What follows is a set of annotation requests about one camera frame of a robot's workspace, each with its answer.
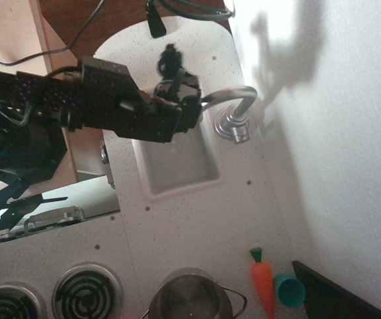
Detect white toy sink basin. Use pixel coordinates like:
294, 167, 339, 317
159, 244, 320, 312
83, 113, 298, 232
132, 112, 224, 201

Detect teal plastic cup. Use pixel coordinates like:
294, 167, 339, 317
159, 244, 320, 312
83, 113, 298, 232
273, 274, 306, 308

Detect orange toy carrot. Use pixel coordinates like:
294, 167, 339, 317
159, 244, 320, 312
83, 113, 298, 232
249, 247, 275, 319

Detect silver cabinet knob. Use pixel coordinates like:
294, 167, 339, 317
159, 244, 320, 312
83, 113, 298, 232
100, 139, 116, 189

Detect dark green cable loop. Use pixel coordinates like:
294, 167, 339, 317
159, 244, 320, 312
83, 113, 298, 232
145, 0, 236, 38

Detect black box corner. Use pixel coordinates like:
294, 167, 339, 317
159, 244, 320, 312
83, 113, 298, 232
292, 261, 381, 319

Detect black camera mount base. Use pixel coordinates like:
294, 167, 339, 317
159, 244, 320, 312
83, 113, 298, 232
0, 114, 67, 186

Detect blue black clamp lower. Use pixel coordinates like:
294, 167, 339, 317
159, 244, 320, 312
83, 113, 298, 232
0, 179, 68, 231

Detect silver curved faucet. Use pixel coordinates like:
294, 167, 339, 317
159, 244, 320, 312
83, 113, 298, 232
201, 86, 258, 144

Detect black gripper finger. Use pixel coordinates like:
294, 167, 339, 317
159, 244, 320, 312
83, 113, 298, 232
157, 43, 182, 78

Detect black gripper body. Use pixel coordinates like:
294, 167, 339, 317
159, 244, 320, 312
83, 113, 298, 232
78, 56, 201, 143

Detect stainless steel pot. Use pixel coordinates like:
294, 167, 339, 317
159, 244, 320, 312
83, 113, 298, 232
142, 274, 248, 319

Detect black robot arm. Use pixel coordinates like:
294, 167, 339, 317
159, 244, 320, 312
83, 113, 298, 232
0, 44, 202, 143

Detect black stove burner centre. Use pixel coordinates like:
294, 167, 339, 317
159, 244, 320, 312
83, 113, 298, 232
51, 263, 124, 318

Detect silver oven door handle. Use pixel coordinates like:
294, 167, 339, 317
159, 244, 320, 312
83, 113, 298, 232
23, 206, 84, 234

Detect black power cable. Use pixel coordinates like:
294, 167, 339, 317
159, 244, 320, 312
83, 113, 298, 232
0, 0, 105, 67

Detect black stove burner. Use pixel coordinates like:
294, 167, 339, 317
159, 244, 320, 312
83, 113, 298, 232
0, 282, 47, 319
51, 263, 124, 318

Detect black stove burner left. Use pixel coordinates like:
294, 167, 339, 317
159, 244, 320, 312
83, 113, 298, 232
0, 282, 47, 319

